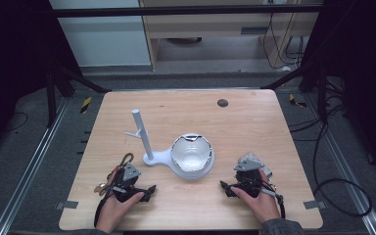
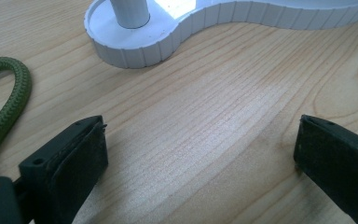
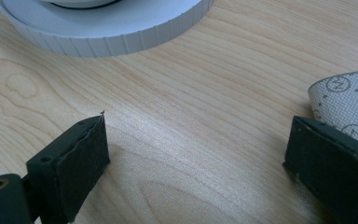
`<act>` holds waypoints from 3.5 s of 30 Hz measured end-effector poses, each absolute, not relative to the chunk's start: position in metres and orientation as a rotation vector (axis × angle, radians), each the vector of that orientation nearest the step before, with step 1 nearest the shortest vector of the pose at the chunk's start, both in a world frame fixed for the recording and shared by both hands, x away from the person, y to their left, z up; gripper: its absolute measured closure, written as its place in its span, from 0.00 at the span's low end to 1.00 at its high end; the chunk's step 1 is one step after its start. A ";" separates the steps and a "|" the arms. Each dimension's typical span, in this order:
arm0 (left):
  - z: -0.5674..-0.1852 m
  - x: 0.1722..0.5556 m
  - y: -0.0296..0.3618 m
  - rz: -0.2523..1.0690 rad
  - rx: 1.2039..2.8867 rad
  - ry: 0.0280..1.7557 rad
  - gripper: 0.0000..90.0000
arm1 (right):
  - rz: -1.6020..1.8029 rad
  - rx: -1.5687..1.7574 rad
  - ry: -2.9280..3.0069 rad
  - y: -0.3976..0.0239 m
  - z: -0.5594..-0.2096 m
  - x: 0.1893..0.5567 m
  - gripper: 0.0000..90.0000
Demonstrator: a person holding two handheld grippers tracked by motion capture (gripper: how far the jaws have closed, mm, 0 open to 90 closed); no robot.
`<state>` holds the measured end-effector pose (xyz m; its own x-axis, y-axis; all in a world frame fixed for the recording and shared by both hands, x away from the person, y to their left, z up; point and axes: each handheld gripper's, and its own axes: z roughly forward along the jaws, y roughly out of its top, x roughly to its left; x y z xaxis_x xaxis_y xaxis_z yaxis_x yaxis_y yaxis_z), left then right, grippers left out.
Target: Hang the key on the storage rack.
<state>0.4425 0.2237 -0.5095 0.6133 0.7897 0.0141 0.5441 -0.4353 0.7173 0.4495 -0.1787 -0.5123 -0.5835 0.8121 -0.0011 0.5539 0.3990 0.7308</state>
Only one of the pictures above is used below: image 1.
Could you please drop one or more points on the person's right hand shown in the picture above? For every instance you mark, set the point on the person's right hand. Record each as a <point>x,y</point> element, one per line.
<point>262,204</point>

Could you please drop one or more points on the black horizontal bar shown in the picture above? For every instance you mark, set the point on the black horizontal bar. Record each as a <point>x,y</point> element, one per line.
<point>176,10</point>

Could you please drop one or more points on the grey round table grommet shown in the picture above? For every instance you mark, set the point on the grey round table grommet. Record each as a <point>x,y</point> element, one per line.
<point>222,103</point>

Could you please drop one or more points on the light wooden desk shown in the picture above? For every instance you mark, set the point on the light wooden desk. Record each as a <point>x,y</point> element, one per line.
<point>209,24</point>

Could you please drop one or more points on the yellow black striped tape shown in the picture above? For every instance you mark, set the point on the yellow black striped tape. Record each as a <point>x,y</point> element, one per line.
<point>296,101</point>
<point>85,105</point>

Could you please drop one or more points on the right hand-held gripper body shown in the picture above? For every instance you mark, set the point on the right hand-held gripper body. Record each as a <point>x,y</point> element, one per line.
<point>249,178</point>

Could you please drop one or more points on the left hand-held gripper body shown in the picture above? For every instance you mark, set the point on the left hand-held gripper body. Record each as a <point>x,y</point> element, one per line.
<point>130,173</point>

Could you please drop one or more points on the grey tape tab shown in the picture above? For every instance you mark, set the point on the grey tape tab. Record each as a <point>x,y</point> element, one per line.
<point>314,204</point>
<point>67,205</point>

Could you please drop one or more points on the aluminium floor rail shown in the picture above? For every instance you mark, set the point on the aluminium floor rail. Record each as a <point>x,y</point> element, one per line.
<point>346,163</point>
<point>29,163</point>

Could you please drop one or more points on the white stand with bowl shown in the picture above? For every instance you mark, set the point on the white stand with bowl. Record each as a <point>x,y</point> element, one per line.
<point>191,158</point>

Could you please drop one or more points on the white cabinet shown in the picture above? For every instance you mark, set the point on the white cabinet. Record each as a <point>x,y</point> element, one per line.
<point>104,39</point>

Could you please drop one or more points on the person's left hand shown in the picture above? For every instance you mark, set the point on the person's left hand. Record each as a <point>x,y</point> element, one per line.
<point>116,210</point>

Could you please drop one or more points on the black metal stand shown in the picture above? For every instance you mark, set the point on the black metal stand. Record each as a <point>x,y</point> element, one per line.
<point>51,98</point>
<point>322,94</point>

